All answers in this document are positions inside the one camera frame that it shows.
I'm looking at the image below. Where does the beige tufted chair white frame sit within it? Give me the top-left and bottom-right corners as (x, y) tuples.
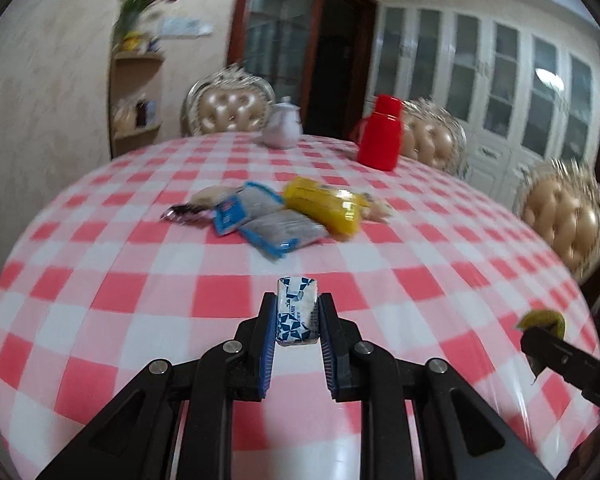
(182, 65), (276, 137)
(512, 159), (600, 285)
(400, 99), (468, 176)

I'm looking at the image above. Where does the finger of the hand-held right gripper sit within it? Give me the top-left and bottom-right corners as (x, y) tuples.
(520, 326), (600, 411)

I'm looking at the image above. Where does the large white wall switch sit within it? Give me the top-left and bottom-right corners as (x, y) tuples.
(160, 16), (201, 38)

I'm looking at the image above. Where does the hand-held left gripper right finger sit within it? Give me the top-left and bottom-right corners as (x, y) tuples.
(317, 294), (556, 480)

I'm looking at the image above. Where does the brown wooden glass door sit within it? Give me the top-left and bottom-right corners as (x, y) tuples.
(227, 0), (378, 136)

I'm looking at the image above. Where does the wooden corner wall shelf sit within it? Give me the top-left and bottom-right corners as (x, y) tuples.
(109, 50), (167, 158)

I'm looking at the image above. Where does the large yellow snack packet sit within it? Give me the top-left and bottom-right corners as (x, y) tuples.
(283, 176), (368, 241)

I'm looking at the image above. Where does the green snack packet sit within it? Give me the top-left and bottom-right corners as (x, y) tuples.
(514, 309), (567, 341)

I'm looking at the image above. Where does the red thermos jug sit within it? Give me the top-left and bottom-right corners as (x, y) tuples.
(352, 94), (403, 171)

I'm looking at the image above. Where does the white glass-door cabinet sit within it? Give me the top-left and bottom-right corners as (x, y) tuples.
(367, 5), (600, 196)

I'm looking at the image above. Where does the black snack packet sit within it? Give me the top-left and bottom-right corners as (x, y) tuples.
(160, 202), (216, 226)

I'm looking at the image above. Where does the red checked tablecloth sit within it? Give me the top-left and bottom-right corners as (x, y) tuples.
(0, 132), (600, 480)

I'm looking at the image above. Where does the white ceramic teapot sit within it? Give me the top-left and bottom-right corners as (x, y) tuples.
(260, 96), (303, 150)

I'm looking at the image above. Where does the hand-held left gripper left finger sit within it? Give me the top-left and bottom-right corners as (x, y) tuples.
(35, 292), (281, 480)

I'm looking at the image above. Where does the pale food bag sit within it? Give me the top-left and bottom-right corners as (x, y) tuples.
(112, 101), (137, 136)

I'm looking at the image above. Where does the pale yellow snack packet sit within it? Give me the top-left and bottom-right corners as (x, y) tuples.
(190, 185), (243, 208)

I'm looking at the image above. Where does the blue grey snack packet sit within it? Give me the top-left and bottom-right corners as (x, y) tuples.
(240, 210), (328, 260)
(212, 181), (286, 236)

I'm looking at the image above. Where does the small blue white snack packet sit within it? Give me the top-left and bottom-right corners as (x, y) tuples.
(275, 276), (322, 347)

